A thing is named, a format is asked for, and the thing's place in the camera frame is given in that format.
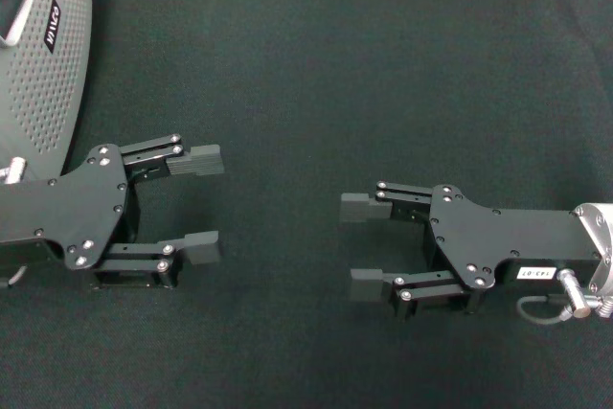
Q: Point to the black tablecloth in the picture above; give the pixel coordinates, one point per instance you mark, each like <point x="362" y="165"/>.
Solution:
<point x="306" y="69"/>

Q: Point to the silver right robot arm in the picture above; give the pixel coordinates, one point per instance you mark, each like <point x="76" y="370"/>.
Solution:
<point x="601" y="232"/>

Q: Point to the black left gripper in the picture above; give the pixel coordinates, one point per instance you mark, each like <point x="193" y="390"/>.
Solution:
<point x="72" y="208"/>

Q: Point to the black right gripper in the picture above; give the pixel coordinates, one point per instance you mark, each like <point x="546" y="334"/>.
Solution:
<point x="503" y="241"/>

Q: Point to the grey perforated storage box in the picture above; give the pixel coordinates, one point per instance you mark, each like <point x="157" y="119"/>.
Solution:
<point x="48" y="93"/>

